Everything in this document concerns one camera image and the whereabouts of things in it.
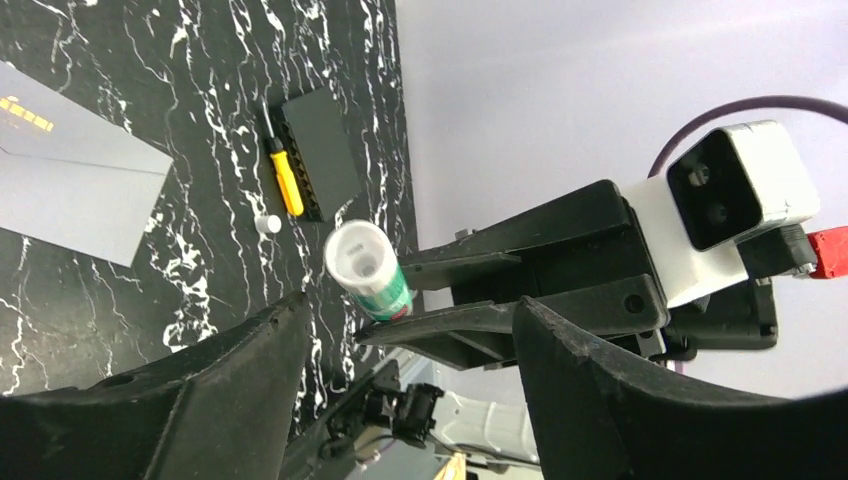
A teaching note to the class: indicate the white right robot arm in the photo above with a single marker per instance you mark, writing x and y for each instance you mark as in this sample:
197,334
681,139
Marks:
423,415

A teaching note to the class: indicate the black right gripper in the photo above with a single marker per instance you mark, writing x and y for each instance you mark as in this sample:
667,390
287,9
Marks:
583,243

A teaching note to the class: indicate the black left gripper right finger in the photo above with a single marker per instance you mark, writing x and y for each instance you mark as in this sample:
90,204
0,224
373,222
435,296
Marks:
601,412

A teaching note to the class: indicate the yellow handled screwdriver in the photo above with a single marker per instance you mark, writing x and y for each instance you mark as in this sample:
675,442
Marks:
284,174

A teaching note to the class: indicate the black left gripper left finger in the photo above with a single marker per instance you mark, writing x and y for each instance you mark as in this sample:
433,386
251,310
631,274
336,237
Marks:
220,409

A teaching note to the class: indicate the white glue stick cap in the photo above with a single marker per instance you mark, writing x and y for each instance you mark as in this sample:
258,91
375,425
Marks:
268,224

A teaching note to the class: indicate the green white glue stick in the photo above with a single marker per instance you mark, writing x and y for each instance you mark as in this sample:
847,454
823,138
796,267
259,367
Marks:
359,256

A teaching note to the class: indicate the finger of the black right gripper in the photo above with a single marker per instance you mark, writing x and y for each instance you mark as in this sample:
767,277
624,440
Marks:
480,335

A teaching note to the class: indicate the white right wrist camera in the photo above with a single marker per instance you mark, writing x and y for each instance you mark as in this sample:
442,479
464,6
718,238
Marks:
733,185

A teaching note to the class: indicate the black flat box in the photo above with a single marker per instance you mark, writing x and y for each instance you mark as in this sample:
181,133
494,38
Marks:
312,129

